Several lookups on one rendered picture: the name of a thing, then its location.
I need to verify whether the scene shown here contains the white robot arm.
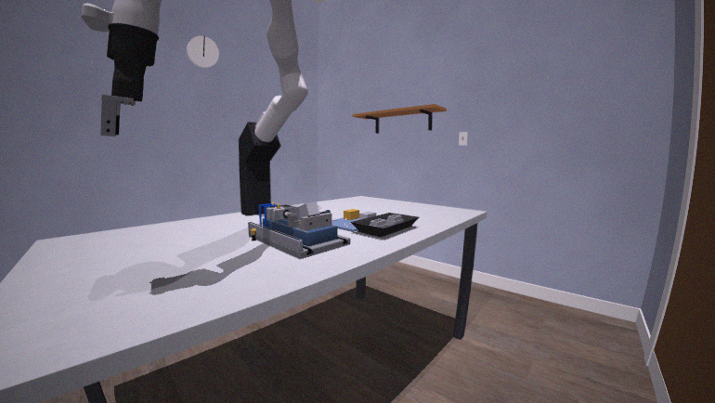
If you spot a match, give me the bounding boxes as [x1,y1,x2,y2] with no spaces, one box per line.
[255,0,307,142]

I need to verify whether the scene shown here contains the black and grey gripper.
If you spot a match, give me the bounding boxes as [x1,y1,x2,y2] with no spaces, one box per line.
[81,0,160,137]

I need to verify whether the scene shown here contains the yellow brass block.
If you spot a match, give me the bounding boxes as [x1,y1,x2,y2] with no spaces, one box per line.
[344,209,359,220]

